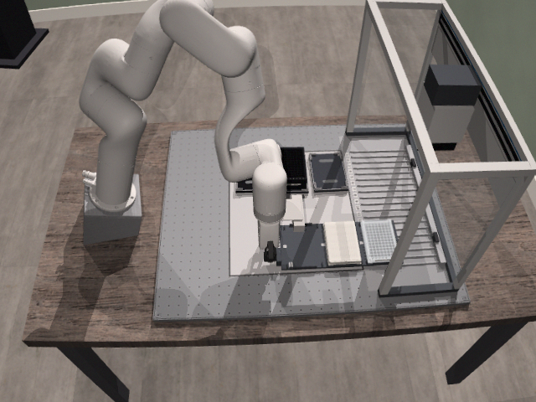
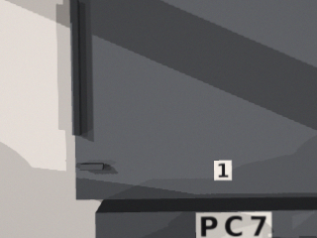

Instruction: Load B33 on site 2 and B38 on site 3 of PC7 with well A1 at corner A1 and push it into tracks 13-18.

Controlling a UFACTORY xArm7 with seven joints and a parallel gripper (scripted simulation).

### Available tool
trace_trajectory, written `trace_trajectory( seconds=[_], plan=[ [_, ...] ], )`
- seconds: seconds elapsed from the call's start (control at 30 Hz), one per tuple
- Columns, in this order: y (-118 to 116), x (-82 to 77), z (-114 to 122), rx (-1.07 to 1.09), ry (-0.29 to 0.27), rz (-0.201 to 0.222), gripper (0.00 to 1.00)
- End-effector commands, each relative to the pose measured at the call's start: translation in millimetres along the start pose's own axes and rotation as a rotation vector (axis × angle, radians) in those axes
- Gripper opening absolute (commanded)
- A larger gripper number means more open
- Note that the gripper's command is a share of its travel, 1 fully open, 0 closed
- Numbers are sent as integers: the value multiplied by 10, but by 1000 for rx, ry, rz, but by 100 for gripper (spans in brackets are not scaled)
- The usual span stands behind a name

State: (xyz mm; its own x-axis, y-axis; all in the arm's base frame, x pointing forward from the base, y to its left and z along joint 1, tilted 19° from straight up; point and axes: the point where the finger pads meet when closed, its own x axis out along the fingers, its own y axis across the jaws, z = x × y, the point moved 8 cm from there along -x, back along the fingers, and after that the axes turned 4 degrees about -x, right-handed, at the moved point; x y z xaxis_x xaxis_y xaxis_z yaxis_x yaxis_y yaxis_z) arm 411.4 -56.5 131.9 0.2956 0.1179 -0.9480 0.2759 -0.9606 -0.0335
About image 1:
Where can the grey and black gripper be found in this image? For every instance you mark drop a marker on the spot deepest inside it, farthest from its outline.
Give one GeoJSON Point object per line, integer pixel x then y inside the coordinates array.
{"type": "Point", "coordinates": [269, 233]}

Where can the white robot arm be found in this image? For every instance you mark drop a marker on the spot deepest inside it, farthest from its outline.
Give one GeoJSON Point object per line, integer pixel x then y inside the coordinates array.
{"type": "Point", "coordinates": [134, 72]}

